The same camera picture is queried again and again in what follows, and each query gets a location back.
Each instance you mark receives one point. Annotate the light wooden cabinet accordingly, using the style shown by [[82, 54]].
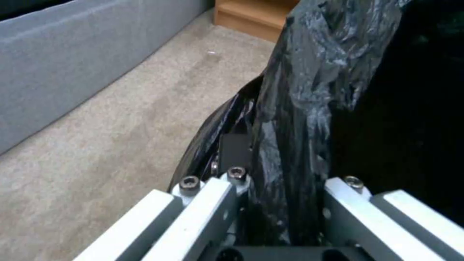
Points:
[[253, 16]]

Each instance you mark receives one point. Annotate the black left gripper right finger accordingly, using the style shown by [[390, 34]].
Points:
[[369, 217]]

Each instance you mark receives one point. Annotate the black plastic trash bag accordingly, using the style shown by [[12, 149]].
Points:
[[326, 95]]

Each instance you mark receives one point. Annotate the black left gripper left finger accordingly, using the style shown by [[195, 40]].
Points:
[[188, 217]]

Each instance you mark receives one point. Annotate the grey fabric sofa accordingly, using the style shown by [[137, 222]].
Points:
[[76, 57]]

